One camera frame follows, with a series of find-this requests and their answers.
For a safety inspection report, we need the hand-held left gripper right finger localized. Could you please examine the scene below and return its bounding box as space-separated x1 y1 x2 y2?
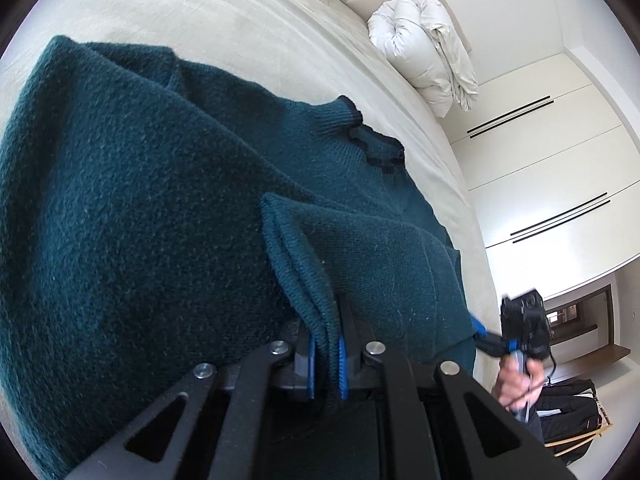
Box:
334 294 576 480

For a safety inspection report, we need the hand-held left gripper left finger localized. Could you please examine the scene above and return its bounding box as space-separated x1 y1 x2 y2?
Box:
64 319 318 480

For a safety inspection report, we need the dark teal knit sweater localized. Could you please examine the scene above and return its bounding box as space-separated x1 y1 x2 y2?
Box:
0 35 477 480

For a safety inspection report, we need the person's right hand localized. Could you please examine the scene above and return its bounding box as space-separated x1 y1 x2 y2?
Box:
492 357 544 411

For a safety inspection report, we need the black backpack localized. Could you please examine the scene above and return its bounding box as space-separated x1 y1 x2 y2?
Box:
536 377 609 465

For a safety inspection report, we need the light wooden chair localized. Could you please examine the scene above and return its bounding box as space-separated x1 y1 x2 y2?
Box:
544 396 617 457

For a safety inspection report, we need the rolled white duvet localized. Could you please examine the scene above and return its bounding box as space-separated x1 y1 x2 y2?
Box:
367 0 480 118

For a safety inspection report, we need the bed with beige sheet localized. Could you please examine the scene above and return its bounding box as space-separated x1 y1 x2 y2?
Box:
0 0 507 480

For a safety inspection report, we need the white wardrobe with black handles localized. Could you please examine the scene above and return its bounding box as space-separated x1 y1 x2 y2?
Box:
449 45 640 302

